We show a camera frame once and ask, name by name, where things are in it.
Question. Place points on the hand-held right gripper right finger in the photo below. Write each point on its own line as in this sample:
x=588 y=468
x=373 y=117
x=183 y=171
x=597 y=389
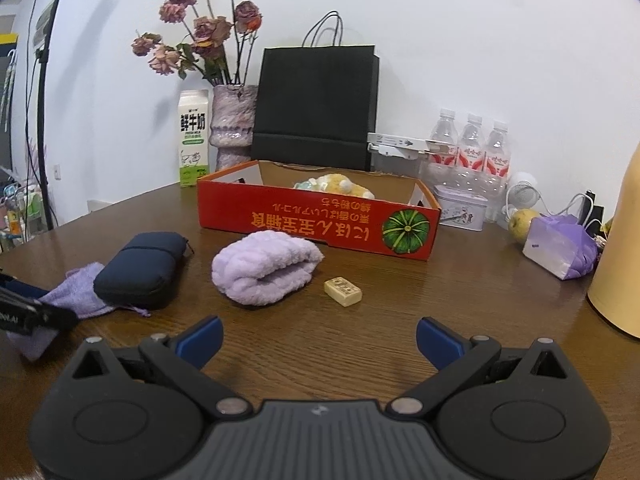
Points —
x=436 y=342

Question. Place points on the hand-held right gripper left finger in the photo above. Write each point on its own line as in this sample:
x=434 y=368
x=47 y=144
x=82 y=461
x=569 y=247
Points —
x=202 y=342

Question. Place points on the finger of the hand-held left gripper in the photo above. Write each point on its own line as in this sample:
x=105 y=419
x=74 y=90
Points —
x=22 y=290

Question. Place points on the light purple cloth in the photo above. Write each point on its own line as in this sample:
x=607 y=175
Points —
x=82 y=292

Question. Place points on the dark blue zip case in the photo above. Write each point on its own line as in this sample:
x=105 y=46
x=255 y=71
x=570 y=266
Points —
x=140 y=270

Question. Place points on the lavender towel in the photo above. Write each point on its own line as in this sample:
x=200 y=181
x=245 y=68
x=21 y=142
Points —
x=260 y=265

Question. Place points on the cream mahjong tile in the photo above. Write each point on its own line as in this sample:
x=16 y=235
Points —
x=343 y=291

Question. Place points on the orange printed cardboard box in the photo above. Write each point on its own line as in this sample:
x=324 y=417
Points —
x=300 y=221

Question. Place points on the yellow plush toy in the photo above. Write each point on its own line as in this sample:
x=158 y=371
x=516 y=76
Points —
x=350 y=187

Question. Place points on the cluttered side shelf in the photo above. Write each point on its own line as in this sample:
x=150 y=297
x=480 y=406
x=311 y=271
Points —
x=22 y=210

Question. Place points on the floral metal tin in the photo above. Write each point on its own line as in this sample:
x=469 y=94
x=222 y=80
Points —
x=460 y=210

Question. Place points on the yellow pear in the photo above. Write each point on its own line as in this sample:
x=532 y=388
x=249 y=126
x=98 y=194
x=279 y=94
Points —
x=524 y=225

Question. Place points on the purple plastic bag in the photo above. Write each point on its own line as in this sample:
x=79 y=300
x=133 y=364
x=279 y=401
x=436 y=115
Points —
x=560 y=247

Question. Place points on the small white desk fan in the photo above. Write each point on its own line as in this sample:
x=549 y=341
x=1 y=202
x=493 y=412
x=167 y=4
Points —
x=522 y=192

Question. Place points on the clear plastic container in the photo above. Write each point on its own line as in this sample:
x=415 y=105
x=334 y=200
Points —
x=400 y=167

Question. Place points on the white red paper box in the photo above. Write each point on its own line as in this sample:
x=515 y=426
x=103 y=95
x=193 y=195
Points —
x=400 y=144

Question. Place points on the white green milk carton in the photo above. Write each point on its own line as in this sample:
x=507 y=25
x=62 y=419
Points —
x=194 y=140

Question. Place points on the pale yellow jug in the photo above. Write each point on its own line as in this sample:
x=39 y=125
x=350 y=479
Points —
x=617 y=250

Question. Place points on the black charger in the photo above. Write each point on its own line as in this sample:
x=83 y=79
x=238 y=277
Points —
x=592 y=210

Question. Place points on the pink glass vase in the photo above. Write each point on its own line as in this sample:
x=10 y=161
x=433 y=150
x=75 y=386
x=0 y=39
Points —
x=232 y=125

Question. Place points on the black paper bag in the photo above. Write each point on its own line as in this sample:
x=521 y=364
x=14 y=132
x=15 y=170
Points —
x=315 y=105

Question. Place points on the dried pink roses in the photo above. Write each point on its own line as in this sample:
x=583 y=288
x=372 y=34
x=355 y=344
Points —
x=200 y=30

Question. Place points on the white wall outlet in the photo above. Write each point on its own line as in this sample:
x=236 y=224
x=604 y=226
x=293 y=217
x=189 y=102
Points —
x=57 y=171

